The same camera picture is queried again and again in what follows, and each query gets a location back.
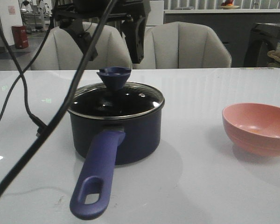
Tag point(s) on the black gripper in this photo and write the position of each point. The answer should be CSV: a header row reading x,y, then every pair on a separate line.
x,y
132,13

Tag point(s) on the glass lid with blue knob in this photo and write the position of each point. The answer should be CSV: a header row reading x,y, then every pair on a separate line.
x,y
115,98

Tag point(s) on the pink bowl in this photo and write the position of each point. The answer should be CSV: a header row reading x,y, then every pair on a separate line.
x,y
239,118

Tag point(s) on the left grey chair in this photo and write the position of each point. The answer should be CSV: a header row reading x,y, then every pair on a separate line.
x,y
60,52

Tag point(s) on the grey chair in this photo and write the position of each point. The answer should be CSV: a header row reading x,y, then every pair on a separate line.
x,y
60,52
181,45

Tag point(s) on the white cabinet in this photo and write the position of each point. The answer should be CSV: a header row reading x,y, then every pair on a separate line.
x,y
156,15

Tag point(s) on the right grey chair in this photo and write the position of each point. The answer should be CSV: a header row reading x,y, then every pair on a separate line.
x,y
181,45

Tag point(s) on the red bin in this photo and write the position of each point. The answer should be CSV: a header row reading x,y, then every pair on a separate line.
x,y
20,36

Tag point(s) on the dark blue saucepan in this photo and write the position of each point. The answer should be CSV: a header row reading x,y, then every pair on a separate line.
x,y
105,144

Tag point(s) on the fruit plate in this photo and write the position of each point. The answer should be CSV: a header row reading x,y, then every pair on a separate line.
x,y
228,4

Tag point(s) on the grey sideboard counter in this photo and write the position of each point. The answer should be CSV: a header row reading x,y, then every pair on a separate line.
x,y
233,26

